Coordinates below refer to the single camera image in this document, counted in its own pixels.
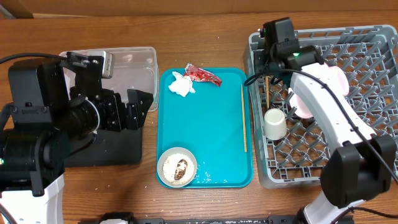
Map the pink bowl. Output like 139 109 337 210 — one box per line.
323 64 349 96

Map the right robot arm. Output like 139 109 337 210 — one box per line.
263 44 397 223

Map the grey bowl with rice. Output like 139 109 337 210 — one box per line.
157 147 197 188

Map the teal plastic tray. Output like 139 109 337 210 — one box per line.
156 67 254 189

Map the red crumpled wrapper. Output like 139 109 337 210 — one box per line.
184 63 222 87

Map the white round plate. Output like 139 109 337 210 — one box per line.
288 88 313 119

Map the black plastic tray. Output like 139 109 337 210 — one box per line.
65 109 148 167

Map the black bar at bottom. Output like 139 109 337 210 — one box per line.
77 212 299 224

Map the white cup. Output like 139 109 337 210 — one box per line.
264 108 287 141

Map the crumpled white napkin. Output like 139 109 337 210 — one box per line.
169 72 195 97

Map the wooden chopstick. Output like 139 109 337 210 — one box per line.
241 84 248 153
264 76 270 110

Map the grey dish rack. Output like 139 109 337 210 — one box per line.
249 25 397 189

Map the clear plastic container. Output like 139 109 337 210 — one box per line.
58 46 160 113

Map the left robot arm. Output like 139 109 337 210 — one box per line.
1 57 153 223

